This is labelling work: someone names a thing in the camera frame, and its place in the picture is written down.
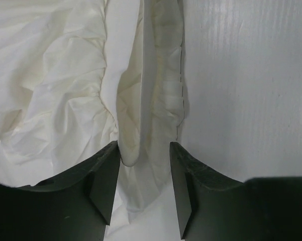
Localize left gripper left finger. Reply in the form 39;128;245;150
0;141;121;240

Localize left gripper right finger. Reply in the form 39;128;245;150
169;142;302;240

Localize white skirt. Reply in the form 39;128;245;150
0;1;184;240

